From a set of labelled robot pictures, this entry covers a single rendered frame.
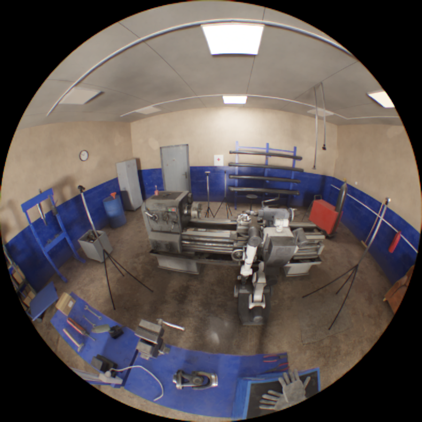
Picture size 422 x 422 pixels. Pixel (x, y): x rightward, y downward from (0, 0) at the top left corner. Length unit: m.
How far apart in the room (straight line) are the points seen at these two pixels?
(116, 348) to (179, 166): 5.07
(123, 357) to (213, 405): 0.71
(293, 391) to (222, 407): 0.52
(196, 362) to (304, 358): 1.51
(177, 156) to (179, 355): 5.12
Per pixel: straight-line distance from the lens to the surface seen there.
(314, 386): 0.91
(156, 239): 2.22
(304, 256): 2.58
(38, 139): 4.26
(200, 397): 1.19
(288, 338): 2.26
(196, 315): 2.19
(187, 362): 1.18
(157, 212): 2.07
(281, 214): 2.12
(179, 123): 5.28
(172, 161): 5.31
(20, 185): 4.02
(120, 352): 1.36
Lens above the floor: 2.02
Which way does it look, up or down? 26 degrees down
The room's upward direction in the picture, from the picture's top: 2 degrees counter-clockwise
